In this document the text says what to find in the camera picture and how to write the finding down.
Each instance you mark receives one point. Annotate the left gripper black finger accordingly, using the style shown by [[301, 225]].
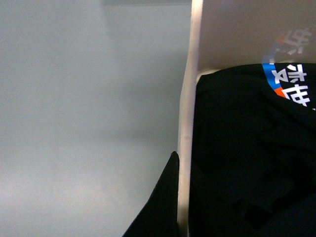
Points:
[[158, 217]]

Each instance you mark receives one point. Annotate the beige plastic laundry hamper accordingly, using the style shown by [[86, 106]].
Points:
[[231, 33]]

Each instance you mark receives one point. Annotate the black printed t-shirt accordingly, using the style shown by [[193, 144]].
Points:
[[254, 152]]

